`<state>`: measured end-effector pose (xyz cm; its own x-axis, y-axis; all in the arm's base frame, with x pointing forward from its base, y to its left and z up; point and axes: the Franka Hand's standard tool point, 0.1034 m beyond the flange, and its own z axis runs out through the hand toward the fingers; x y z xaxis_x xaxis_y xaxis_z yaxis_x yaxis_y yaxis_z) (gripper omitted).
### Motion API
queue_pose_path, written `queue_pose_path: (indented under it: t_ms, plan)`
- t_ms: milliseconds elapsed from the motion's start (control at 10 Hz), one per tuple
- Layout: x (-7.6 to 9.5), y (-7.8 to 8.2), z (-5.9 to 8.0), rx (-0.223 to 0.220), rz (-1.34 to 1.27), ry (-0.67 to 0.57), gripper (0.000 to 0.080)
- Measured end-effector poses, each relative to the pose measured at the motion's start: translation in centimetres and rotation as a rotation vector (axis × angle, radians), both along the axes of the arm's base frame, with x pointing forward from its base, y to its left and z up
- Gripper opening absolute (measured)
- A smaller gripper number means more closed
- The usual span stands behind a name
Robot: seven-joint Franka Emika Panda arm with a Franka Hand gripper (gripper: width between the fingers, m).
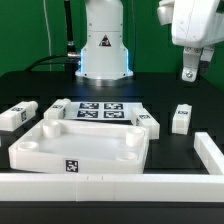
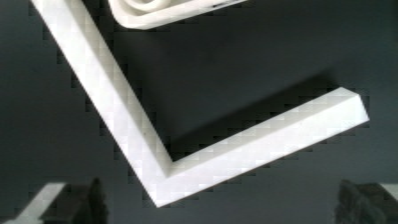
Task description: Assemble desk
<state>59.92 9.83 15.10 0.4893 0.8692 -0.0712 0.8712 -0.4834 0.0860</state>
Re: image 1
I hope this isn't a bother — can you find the white desk top tray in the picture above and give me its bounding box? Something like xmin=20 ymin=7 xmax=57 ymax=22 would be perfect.
xmin=8 ymin=119 xmax=149 ymax=174

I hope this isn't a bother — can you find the white L-shaped fence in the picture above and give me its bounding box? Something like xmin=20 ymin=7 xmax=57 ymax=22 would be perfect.
xmin=0 ymin=131 xmax=224 ymax=203

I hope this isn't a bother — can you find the black vertical hose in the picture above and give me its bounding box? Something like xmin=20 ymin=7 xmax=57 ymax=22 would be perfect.
xmin=63 ymin=0 xmax=76 ymax=54

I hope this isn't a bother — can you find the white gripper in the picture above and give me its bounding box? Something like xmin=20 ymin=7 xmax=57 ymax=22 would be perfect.
xmin=157 ymin=0 xmax=224 ymax=82

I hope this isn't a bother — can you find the sheet of fiducial tags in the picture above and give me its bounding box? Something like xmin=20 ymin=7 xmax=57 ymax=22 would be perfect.
xmin=65 ymin=102 xmax=143 ymax=120

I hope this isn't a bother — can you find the black cable with connector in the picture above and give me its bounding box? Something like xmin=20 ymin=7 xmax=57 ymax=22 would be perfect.
xmin=24 ymin=51 xmax=82 ymax=72

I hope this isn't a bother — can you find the thin white cable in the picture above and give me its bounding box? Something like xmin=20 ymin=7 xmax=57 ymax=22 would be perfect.
xmin=43 ymin=0 xmax=53 ymax=72

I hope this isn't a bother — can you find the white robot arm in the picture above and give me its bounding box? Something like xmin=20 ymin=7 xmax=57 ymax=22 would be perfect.
xmin=75 ymin=0 xmax=224 ymax=86

